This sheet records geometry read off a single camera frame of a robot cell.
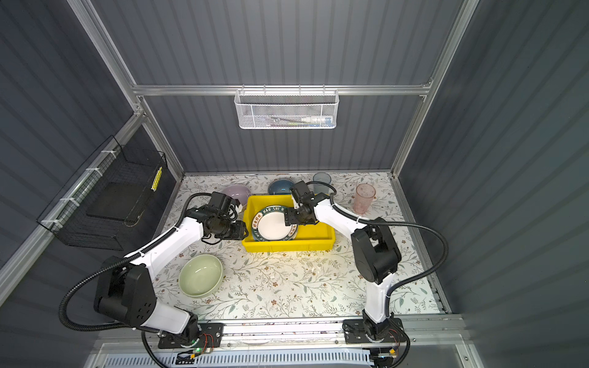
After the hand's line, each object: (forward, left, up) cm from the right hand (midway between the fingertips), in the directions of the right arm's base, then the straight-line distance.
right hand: (294, 220), depth 93 cm
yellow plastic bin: (-4, -6, -7) cm, 10 cm away
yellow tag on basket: (+5, +50, +20) cm, 54 cm away
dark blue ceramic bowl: (+23, +8, -4) cm, 24 cm away
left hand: (-7, +20, +3) cm, 21 cm away
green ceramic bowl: (-21, +35, -6) cm, 41 cm away
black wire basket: (-8, +61, +23) cm, 65 cm away
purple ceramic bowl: (+17, +27, -1) cm, 32 cm away
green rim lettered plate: (+3, +12, -7) cm, 14 cm away
